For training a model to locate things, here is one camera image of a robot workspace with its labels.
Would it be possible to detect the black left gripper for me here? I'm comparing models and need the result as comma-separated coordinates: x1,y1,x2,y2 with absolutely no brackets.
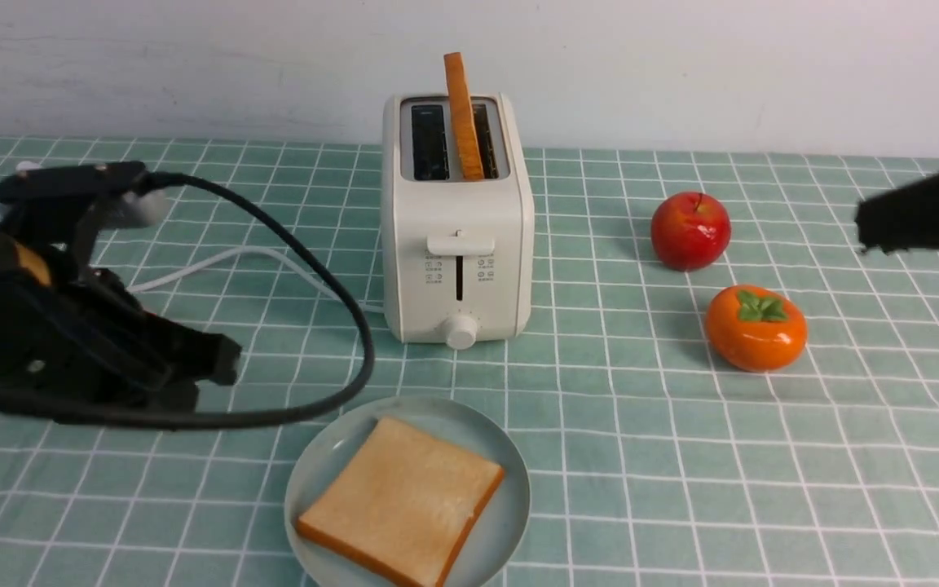
0,200,241,413

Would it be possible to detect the toast slice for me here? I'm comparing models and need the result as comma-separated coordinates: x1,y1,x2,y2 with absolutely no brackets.
443,52,485,181
293,417,505,586

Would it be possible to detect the orange persimmon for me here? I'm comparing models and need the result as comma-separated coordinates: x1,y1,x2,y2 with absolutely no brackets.
703,284,809,373

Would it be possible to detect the red apple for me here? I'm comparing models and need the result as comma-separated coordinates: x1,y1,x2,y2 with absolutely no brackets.
650,191,733,272

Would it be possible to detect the green checked tablecloth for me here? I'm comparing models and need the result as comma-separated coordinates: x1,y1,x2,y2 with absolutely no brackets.
0,136,939,586

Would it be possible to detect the white two-slot toaster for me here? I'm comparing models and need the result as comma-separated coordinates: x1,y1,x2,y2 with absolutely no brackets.
380,94,536,350

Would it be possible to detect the light green round plate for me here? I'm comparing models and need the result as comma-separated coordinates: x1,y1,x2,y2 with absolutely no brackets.
284,396,531,586

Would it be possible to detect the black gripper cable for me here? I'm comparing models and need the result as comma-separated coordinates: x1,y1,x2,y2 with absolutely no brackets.
0,171,377,431

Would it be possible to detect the white toaster power cord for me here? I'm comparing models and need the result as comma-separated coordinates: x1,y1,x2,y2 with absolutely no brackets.
15,161,385,315

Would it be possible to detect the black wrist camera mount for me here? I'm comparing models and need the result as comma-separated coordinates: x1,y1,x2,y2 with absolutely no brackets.
0,161,169,267

